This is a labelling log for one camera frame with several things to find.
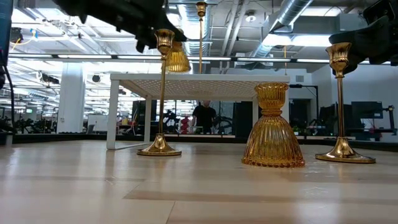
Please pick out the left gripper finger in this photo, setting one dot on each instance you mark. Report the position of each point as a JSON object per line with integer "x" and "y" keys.
{"x": 178, "y": 35}
{"x": 144, "y": 43}

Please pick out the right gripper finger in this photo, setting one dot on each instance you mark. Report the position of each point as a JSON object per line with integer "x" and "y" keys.
{"x": 367, "y": 42}

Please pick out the amber ribbed glass candle holder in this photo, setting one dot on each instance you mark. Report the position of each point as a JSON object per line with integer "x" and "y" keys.
{"x": 273, "y": 137}
{"x": 178, "y": 60}

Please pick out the black background robot arm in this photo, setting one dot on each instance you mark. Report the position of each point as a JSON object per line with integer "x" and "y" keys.
{"x": 169, "y": 119}
{"x": 223, "y": 123}

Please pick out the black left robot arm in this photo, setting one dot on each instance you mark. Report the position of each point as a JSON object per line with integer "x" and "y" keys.
{"x": 93, "y": 9}

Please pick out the white metal shelf rack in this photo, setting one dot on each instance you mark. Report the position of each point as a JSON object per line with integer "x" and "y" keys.
{"x": 217, "y": 78}

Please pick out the black computer monitor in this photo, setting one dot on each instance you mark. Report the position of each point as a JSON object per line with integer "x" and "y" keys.
{"x": 367, "y": 109}

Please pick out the black monitor stand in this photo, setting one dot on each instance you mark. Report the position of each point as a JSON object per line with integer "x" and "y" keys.
{"x": 390, "y": 119}

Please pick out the person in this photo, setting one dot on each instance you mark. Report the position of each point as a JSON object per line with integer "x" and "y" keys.
{"x": 204, "y": 116}

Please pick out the red background object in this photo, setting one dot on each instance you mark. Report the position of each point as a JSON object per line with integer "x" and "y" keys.
{"x": 185, "y": 124}

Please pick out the white pillar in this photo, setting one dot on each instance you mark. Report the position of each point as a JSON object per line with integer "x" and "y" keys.
{"x": 71, "y": 99}

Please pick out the black cabinet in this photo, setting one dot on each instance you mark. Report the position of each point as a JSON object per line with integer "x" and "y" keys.
{"x": 243, "y": 119}

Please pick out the round silver air duct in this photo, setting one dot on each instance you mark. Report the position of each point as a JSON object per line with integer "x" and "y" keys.
{"x": 194, "y": 31}

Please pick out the slanted silver air duct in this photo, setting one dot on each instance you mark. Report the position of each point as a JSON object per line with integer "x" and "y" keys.
{"x": 289, "y": 12}

